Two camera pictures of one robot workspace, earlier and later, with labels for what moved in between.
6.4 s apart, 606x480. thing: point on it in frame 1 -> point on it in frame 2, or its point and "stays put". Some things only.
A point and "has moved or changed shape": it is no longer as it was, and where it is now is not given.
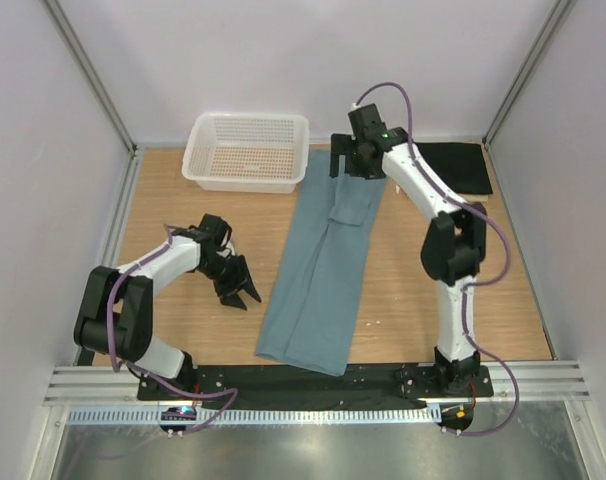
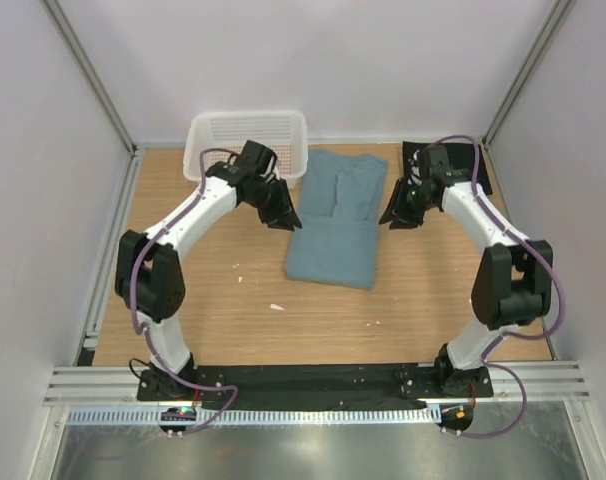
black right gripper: x=341 y=145 -> x=402 y=218
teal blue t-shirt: x=311 y=319 has moved or changed shape
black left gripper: x=228 y=291 -> x=285 y=202
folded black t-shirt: x=463 y=165 stays put
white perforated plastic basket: x=247 y=153 stays put
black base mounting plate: x=359 y=385 stays put
